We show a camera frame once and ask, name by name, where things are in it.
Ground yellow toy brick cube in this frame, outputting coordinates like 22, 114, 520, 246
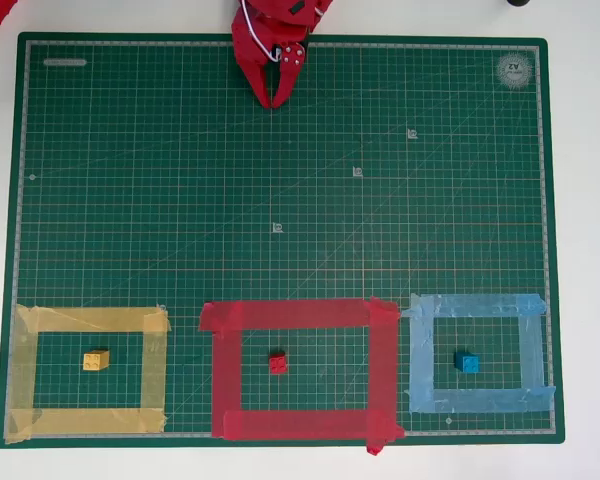
82, 349, 111, 372

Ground blue toy brick cube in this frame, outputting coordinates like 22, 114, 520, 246
453, 350, 481, 375

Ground red tape square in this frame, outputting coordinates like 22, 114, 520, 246
198, 295, 407, 457

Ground blue tape square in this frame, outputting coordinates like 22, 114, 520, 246
401, 292, 557, 415

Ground yellow tape square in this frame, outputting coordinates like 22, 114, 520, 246
3, 303, 172, 445

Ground green cutting mat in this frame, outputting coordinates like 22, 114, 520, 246
0, 31, 566, 450

